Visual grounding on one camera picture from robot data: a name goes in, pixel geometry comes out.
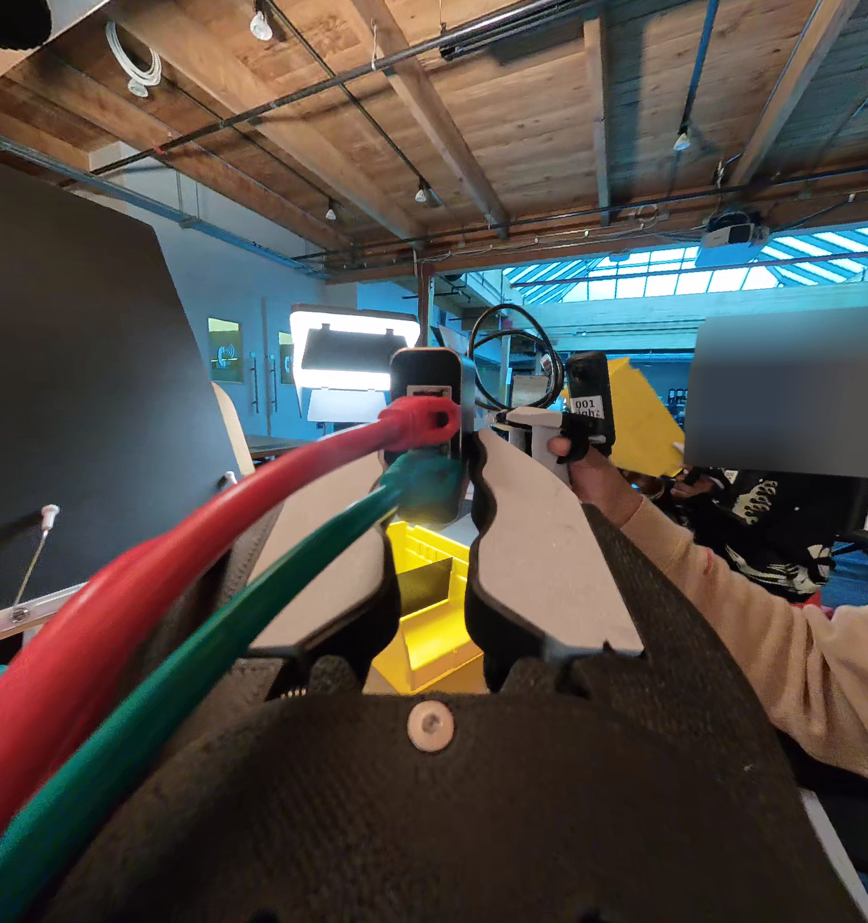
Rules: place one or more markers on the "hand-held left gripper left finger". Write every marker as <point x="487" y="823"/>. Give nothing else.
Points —
<point x="325" y="613"/>

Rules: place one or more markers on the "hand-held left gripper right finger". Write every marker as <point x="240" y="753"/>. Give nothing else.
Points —
<point x="542" y="570"/>

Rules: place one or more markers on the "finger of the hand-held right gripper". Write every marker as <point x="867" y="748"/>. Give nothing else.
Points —
<point x="538" y="418"/>

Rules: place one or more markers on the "yellow plastic bin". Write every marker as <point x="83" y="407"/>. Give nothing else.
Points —
<point x="434" y="642"/>

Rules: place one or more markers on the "black ethernet adapter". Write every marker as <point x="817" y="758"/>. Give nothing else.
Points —
<point x="434" y="371"/>

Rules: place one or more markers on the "person's right forearm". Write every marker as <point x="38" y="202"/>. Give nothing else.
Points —
<point x="765" y="634"/>

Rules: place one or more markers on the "person's right hand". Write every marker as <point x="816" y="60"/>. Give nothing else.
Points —
<point x="603" y="487"/>

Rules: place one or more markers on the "yellow panel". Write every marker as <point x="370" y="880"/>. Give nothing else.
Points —
<point x="643" y="418"/>

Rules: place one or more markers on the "black bin divider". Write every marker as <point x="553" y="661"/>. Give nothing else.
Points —
<point x="426" y="588"/>

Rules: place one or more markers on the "ceiling projector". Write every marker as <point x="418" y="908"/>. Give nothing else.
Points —
<point x="726" y="238"/>

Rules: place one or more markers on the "bright studio light panel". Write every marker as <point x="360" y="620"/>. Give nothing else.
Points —
<point x="347" y="346"/>

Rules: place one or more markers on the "white panel stand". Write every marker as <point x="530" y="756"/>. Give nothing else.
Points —
<point x="37" y="609"/>

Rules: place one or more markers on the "black wood-edged panel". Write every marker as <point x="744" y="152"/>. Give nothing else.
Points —
<point x="80" y="360"/>

